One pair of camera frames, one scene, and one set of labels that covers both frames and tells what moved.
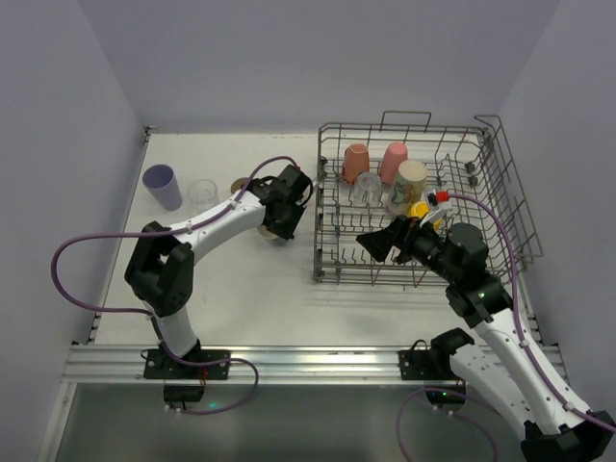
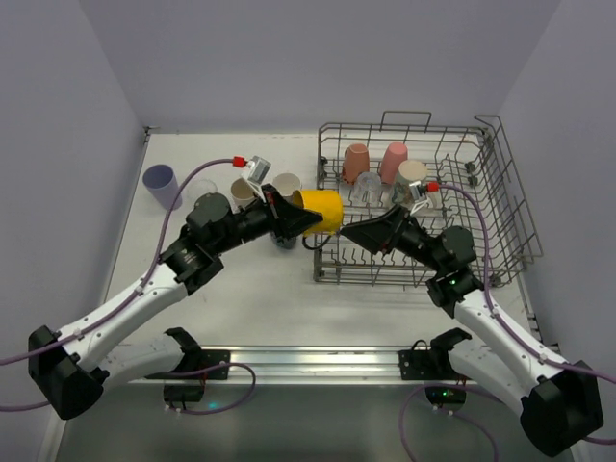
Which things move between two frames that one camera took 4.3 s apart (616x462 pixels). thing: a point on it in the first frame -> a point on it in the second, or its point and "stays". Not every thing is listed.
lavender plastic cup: x=163 y=186 stays
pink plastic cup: x=395 y=154 stays
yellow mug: x=419 y=209 -> x=328 y=202
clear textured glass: x=202 y=192 stays
